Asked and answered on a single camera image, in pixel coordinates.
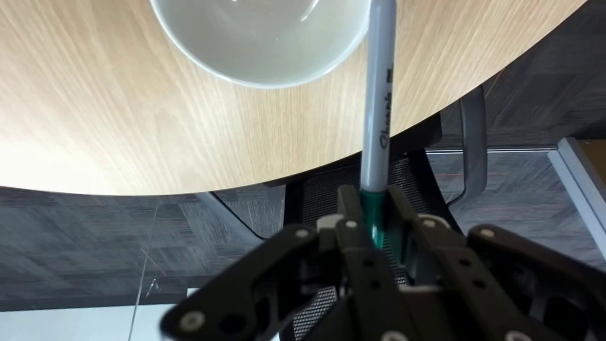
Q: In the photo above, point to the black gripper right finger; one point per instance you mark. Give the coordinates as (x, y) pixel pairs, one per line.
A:
(455, 266)

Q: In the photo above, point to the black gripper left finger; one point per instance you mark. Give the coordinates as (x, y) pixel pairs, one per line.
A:
(360, 266)

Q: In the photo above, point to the green capped grey marker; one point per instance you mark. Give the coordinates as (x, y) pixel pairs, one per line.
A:
(377, 96)

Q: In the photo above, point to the white ceramic bowl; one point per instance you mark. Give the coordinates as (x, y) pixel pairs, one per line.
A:
(258, 45)

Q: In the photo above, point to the black mesh office chair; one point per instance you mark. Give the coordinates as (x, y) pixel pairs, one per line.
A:
(309, 196)

